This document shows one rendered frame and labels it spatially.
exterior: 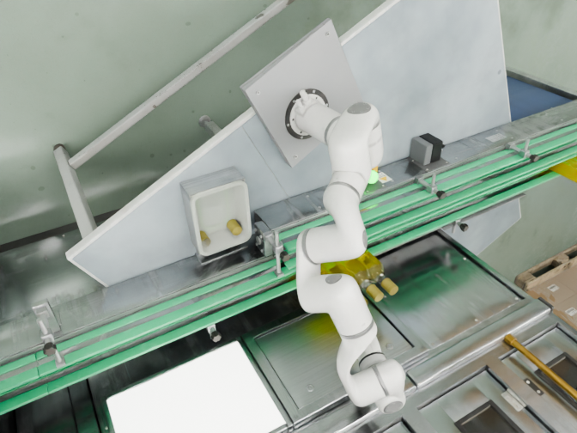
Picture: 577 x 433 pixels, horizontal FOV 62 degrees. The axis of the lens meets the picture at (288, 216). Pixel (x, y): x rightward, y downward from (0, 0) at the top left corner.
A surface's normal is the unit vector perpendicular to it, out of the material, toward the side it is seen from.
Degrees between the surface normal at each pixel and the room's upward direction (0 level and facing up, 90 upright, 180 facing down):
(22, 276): 90
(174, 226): 0
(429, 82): 0
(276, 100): 3
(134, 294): 90
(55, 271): 90
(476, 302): 90
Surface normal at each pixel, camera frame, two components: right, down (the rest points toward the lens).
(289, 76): 0.53, 0.47
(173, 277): -0.03, -0.80
